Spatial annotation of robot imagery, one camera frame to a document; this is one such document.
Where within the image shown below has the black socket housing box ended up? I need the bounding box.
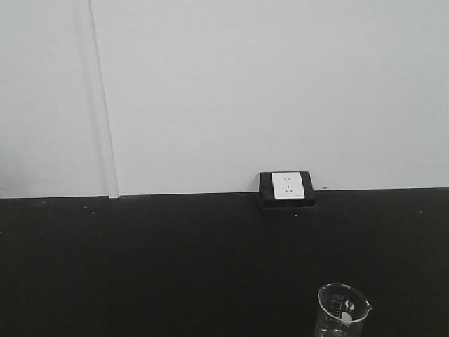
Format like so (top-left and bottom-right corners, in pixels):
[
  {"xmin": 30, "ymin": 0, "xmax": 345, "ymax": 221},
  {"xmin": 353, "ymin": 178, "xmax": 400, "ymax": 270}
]
[{"xmin": 258, "ymin": 171, "xmax": 316, "ymax": 209}]

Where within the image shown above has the white power socket plate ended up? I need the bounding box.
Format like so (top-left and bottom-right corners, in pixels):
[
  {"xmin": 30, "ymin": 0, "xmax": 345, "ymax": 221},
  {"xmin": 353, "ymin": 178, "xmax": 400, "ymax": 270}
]
[{"xmin": 271, "ymin": 172, "xmax": 305, "ymax": 200}]

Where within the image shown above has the clear glass beaker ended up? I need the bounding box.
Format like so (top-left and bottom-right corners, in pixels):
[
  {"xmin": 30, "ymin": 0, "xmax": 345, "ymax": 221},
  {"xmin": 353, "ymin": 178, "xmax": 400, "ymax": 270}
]
[{"xmin": 314, "ymin": 283, "xmax": 373, "ymax": 337}]

